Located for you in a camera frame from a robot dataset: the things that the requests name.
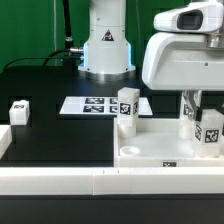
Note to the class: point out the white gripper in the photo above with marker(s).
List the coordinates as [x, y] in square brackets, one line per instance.
[183, 62]

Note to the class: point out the white fiducial marker board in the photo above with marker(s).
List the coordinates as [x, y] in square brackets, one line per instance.
[78, 105]

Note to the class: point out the white square tabletop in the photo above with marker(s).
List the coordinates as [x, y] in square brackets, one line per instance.
[157, 144]

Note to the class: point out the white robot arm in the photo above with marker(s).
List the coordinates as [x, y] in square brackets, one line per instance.
[203, 17]

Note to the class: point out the white obstacle fence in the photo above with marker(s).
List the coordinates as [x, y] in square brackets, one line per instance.
[111, 180]

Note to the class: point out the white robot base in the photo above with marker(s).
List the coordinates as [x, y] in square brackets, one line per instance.
[107, 53]

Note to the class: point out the black vertical pole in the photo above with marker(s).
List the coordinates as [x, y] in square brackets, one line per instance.
[68, 34]

